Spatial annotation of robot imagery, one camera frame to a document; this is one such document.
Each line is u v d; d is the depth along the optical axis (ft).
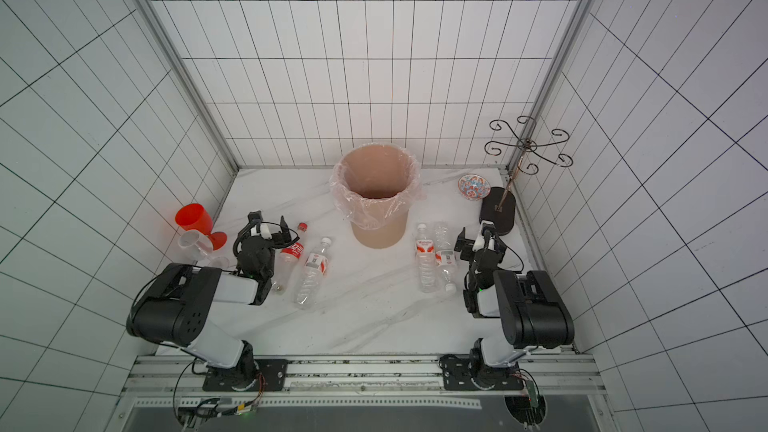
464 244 2.68
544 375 2.44
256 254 2.28
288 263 2.95
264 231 2.60
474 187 3.65
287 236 2.81
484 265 2.19
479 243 2.58
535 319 1.45
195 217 2.86
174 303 1.53
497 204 3.43
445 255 2.92
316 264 2.87
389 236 3.24
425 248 2.95
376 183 3.24
